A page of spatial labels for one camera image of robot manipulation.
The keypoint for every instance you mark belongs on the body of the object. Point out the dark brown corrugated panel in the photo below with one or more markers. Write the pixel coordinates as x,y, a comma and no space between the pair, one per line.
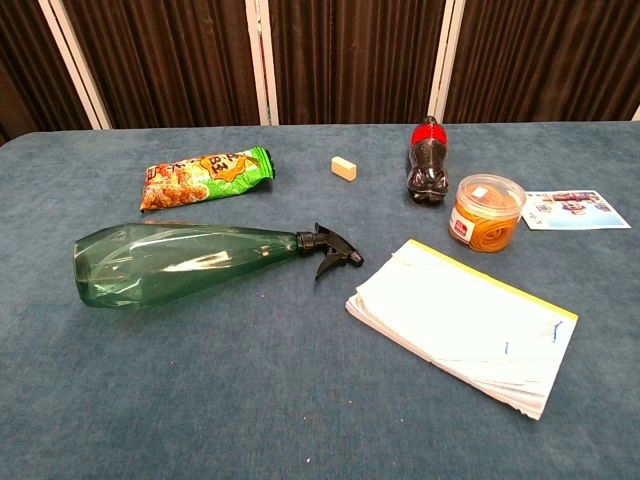
550,60
350,60
170,60
30,65

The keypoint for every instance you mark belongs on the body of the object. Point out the white notepad with yellow edge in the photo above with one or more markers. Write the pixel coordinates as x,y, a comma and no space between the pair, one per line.
465,320

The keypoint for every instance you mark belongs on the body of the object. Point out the beige eraser block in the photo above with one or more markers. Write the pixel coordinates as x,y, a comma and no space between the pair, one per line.
344,167

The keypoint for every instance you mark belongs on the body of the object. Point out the printed sticker card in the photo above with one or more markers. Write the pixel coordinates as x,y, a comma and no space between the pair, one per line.
575,212

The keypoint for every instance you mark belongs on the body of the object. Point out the green transparent spray bottle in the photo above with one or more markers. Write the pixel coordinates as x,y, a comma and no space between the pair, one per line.
175,265

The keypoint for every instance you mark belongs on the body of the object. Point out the orange round cup container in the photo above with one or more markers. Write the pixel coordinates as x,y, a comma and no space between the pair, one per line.
485,220

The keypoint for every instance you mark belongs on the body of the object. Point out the green orange snack bag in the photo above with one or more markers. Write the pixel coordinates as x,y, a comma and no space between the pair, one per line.
200,180

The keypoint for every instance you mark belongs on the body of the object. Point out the white partition post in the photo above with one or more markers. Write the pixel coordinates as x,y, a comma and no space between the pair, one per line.
447,60
75,65
262,65

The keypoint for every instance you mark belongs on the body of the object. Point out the blue felt table cover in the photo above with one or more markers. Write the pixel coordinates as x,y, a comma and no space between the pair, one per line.
250,400

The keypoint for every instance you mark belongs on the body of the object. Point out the cola bottle with red label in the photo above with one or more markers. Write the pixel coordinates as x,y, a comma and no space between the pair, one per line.
427,165

